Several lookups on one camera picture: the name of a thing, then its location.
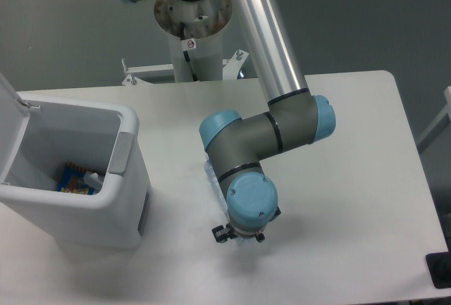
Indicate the clear plastic bottle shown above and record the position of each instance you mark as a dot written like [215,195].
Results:
[213,181]

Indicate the white paper carton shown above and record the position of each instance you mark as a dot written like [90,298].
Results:
[93,180]

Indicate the white frame at right edge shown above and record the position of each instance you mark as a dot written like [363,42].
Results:
[436,126]

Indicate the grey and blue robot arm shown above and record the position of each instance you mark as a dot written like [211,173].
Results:
[236,146]

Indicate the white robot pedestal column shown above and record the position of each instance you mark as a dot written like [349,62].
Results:
[195,30]

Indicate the blue snack wrapper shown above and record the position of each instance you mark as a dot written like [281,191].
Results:
[71,180]

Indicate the black object at table corner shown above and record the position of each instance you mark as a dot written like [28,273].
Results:
[439,269]

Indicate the white plastic trash can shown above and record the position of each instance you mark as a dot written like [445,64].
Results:
[40,134]

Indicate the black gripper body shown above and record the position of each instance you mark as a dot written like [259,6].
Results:
[239,231]

